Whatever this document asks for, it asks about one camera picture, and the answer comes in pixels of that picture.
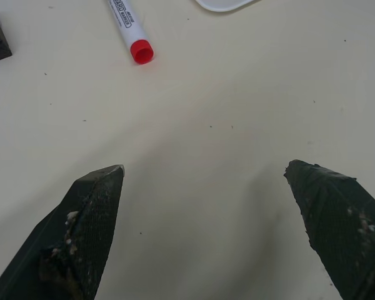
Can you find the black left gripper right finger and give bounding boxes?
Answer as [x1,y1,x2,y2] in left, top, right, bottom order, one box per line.
[283,159,375,300]

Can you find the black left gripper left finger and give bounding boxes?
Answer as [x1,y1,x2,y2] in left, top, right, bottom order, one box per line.
[0,164,126,300]

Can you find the red-capped white whiteboard marker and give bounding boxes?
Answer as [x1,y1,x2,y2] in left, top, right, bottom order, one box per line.
[105,0,155,65]

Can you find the white plate edge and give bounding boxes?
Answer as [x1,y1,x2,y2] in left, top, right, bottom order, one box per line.
[194,0,259,13]

